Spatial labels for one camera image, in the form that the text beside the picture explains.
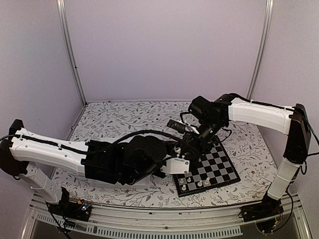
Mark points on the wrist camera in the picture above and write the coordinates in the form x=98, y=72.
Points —
x=182, y=127
x=175, y=165

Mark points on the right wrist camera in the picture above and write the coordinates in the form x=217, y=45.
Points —
x=182, y=127

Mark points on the left aluminium frame post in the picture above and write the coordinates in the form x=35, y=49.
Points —
x=69, y=48

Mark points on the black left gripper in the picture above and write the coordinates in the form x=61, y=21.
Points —
x=170, y=146

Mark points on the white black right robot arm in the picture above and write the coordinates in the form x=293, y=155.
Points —
x=290, y=121

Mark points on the right aluminium frame post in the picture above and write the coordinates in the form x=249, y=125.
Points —
x=262, y=47

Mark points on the aluminium frame post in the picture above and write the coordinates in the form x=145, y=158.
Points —
x=69, y=48
x=262, y=47

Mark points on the white plastic tray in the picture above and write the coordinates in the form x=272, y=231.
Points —
x=142, y=184

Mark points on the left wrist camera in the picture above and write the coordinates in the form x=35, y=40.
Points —
x=175, y=165

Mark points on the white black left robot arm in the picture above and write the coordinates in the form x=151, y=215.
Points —
x=21, y=150

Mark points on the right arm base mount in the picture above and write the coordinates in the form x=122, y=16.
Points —
x=269, y=212

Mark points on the aluminium front rail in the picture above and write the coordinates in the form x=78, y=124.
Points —
x=108, y=221

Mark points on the black white chessboard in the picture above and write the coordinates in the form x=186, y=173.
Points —
x=216, y=165

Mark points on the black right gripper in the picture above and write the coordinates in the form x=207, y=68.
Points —
x=203, y=142

